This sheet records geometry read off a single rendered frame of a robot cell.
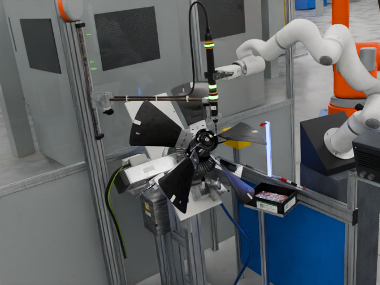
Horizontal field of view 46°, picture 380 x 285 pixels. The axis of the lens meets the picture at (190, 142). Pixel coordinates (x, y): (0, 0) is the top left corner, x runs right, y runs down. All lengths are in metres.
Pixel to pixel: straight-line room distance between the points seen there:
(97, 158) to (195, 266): 0.81
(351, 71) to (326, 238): 0.88
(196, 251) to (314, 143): 0.86
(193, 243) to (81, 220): 0.73
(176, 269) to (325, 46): 1.57
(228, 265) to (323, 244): 1.04
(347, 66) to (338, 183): 0.62
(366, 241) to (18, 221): 1.92
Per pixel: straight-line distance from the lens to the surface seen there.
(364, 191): 2.55
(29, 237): 2.76
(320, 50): 2.00
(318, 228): 2.48
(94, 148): 2.54
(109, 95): 2.44
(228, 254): 3.48
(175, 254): 2.76
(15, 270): 2.82
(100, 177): 2.60
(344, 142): 2.43
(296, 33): 2.05
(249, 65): 2.27
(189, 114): 2.28
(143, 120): 2.13
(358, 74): 2.12
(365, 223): 2.65
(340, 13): 6.00
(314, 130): 2.50
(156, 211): 2.50
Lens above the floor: 1.94
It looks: 20 degrees down
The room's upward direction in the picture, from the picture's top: 6 degrees counter-clockwise
